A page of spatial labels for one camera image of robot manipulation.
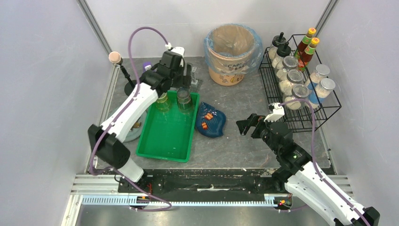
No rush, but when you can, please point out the dark blue plate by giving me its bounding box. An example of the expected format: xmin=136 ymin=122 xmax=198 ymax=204
xmin=195 ymin=102 xmax=227 ymax=138

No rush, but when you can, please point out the tall bead jar silver lid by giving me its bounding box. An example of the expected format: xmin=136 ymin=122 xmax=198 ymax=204
xmin=304 ymin=78 xmax=336 ymax=109

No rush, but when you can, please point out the glass rice jar front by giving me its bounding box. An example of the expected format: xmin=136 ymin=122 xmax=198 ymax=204
xmin=284 ymin=84 xmax=310 ymax=110

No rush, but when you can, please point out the black wire rack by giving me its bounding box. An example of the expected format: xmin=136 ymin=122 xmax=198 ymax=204
xmin=259 ymin=34 xmax=343 ymax=133

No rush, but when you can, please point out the grey lego tower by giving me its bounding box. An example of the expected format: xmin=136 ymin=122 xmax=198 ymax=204
xmin=191 ymin=66 xmax=199 ymax=86

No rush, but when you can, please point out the round glass rice jar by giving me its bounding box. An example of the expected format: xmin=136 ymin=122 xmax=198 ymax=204
xmin=275 ymin=56 xmax=299 ymax=81

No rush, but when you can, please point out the brown curled food piece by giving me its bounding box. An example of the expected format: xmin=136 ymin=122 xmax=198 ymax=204
xmin=131 ymin=122 xmax=142 ymax=130

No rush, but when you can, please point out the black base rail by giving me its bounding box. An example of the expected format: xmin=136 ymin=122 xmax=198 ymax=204
xmin=137 ymin=168 xmax=288 ymax=202

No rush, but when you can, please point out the green glass cup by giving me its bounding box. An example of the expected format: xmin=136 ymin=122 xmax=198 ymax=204
xmin=155 ymin=93 xmax=171 ymax=113

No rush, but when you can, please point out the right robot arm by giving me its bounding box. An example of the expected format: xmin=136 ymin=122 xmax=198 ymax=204
xmin=236 ymin=113 xmax=381 ymax=226

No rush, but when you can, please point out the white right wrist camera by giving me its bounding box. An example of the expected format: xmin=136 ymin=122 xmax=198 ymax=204
xmin=263 ymin=103 xmax=285 ymax=122

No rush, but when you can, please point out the purple metronome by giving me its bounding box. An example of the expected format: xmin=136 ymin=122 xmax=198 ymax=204
xmin=142 ymin=62 xmax=152 ymax=72

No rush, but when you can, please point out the tan capybara trash bin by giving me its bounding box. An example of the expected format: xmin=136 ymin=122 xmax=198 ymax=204
xmin=203 ymin=24 xmax=263 ymax=86

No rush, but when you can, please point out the green plastic tray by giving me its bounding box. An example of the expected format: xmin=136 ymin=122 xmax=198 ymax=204
xmin=136 ymin=91 xmax=200 ymax=162

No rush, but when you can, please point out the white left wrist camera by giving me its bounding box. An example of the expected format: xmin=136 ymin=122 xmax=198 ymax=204
xmin=165 ymin=42 xmax=185 ymax=57

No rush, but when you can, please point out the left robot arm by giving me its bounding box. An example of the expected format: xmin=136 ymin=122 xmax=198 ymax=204
xmin=88 ymin=47 xmax=191 ymax=182

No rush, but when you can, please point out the light blue plate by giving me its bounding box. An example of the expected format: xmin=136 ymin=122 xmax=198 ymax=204
xmin=124 ymin=110 xmax=148 ymax=143

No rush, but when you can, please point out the black stand wooden ball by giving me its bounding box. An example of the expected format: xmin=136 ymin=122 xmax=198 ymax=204
xmin=108 ymin=51 xmax=136 ymax=96

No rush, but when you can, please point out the sauce bottle yellow cap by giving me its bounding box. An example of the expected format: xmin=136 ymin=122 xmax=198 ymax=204
xmin=294 ymin=27 xmax=317 ymax=60
xmin=298 ymin=37 xmax=320 ymax=71

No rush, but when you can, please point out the grey lego baseplate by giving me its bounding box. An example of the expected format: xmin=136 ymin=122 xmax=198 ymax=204
xmin=189 ymin=79 xmax=203 ymax=93

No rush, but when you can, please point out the black-lid shaker jar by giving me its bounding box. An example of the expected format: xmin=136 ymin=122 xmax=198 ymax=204
xmin=268 ymin=32 xmax=287 ymax=60
xmin=272 ymin=42 xmax=291 ymax=69

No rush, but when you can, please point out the dark clear glass cup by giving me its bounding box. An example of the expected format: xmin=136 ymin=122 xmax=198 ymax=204
xmin=176 ymin=88 xmax=192 ymax=113

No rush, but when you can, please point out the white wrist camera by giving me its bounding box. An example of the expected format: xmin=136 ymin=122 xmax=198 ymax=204
xmin=263 ymin=103 xmax=285 ymax=122
xmin=165 ymin=42 xmax=185 ymax=57

